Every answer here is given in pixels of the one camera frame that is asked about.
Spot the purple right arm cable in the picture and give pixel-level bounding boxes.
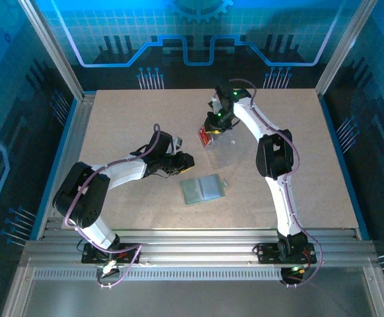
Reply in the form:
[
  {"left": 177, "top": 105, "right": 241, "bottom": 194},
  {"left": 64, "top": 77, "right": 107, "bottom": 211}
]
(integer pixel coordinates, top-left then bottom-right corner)
[{"left": 228, "top": 78, "right": 325, "bottom": 289}]

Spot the aluminium frame post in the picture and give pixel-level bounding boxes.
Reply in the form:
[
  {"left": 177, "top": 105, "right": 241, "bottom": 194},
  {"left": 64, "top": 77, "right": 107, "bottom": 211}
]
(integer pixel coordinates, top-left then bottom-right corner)
[
  {"left": 17, "top": 0, "right": 86, "bottom": 102},
  {"left": 315, "top": 0, "right": 379, "bottom": 97}
]

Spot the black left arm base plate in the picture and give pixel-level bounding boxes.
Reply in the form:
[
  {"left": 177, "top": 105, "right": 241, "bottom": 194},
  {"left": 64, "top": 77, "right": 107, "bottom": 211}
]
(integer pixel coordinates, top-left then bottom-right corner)
[{"left": 80, "top": 242, "right": 143, "bottom": 265}]

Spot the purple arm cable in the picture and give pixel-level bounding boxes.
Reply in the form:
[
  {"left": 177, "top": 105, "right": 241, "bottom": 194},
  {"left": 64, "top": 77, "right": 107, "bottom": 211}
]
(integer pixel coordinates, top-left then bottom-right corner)
[
  {"left": 228, "top": 78, "right": 325, "bottom": 289},
  {"left": 62, "top": 123, "right": 163, "bottom": 290}
]

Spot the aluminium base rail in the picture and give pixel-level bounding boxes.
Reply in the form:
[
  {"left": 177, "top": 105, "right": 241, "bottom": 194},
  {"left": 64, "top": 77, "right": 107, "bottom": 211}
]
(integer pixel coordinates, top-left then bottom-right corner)
[{"left": 19, "top": 227, "right": 379, "bottom": 270}]

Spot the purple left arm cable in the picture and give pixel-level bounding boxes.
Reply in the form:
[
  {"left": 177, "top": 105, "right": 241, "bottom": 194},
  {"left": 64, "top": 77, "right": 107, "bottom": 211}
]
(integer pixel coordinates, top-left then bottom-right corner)
[{"left": 62, "top": 123, "right": 163, "bottom": 290}]

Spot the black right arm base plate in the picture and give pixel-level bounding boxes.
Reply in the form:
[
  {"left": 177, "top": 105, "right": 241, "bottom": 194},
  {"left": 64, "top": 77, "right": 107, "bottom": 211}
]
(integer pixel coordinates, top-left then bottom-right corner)
[{"left": 255, "top": 242, "right": 317, "bottom": 265}]

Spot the blue table edge strip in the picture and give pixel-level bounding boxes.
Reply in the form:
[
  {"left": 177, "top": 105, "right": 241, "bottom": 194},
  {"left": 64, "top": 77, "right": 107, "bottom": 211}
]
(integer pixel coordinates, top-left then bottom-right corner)
[{"left": 29, "top": 97, "right": 82, "bottom": 240}]

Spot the clear acrylic card box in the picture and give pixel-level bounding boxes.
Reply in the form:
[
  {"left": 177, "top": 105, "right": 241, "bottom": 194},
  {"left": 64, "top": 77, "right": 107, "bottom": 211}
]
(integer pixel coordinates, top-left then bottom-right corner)
[{"left": 197, "top": 127, "right": 243, "bottom": 170}]

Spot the grey metal tray panel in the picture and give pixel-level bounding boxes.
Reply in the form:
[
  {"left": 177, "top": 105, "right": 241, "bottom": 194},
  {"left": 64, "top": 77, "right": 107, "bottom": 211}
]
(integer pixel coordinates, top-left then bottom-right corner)
[{"left": 1, "top": 266, "right": 384, "bottom": 317}]

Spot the aluminium side rail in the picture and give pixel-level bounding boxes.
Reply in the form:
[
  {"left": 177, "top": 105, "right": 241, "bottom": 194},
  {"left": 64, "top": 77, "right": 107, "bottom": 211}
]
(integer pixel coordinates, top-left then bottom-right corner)
[{"left": 36, "top": 92, "right": 97, "bottom": 240}]

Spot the black connector with lights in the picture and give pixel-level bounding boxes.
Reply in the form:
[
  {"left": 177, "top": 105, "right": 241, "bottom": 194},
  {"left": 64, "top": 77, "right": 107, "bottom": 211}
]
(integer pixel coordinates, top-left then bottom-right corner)
[{"left": 280, "top": 264, "right": 311, "bottom": 287}]

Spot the slotted metal cable duct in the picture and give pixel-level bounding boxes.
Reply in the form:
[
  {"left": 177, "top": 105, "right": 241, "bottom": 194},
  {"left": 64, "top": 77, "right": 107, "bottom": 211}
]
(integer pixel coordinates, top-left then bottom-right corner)
[{"left": 32, "top": 267, "right": 284, "bottom": 282}]

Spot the white cable connector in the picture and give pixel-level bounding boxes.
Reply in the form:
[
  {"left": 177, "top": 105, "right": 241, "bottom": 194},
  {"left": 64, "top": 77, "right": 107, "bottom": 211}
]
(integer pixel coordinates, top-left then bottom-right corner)
[{"left": 101, "top": 260, "right": 119, "bottom": 275}]

